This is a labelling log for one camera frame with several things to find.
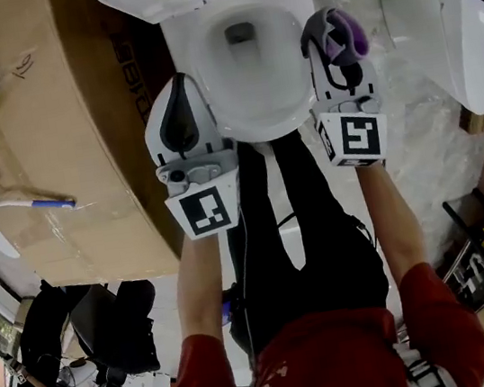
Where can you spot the large cardboard box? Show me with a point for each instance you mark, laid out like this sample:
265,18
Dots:
60,139

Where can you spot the person's left forearm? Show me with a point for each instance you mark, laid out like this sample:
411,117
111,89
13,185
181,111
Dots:
205,280

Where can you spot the clear plastic floor sheet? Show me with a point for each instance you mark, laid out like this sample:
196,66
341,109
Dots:
425,145

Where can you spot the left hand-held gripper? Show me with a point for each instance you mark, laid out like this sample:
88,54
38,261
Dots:
208,211

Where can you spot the white toilet bowl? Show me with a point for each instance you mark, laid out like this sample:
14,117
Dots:
254,95

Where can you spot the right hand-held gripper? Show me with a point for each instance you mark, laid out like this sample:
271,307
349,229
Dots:
358,135

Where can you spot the black bag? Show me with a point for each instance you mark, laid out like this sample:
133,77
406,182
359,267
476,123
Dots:
117,326

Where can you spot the grey purple cleaning cloth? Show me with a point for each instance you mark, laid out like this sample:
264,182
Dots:
335,36

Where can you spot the person's right forearm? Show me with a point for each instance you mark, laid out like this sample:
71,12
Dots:
394,218

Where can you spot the black trousers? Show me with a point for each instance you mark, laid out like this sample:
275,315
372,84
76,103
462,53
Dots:
310,222

